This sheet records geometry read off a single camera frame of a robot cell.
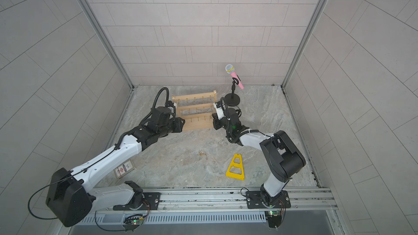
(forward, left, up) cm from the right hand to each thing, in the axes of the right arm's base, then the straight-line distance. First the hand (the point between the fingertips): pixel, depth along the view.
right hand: (213, 114), depth 90 cm
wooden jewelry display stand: (-1, +8, +7) cm, 11 cm away
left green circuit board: (-46, +35, -8) cm, 58 cm away
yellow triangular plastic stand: (-30, -9, -11) cm, 33 cm away
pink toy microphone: (+19, -11, +16) cm, 28 cm away
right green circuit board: (-48, -24, -12) cm, 55 cm away
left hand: (-7, +13, +6) cm, 16 cm away
